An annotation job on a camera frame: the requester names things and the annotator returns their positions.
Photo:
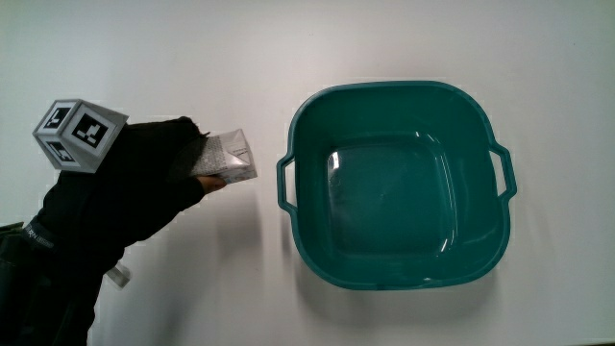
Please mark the person's left hand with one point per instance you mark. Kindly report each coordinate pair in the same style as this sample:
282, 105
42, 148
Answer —
120, 192

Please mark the small grey packet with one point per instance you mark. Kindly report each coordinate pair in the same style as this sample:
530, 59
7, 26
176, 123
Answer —
231, 155

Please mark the person's left forearm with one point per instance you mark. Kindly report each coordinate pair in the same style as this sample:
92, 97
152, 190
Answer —
43, 298

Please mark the white desk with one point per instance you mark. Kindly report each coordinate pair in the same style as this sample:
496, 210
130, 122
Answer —
192, 48

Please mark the small clear plastic tag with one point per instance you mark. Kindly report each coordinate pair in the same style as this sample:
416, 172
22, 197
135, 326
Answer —
118, 277

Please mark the teal plastic basin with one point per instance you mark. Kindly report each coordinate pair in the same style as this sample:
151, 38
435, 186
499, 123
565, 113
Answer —
384, 202

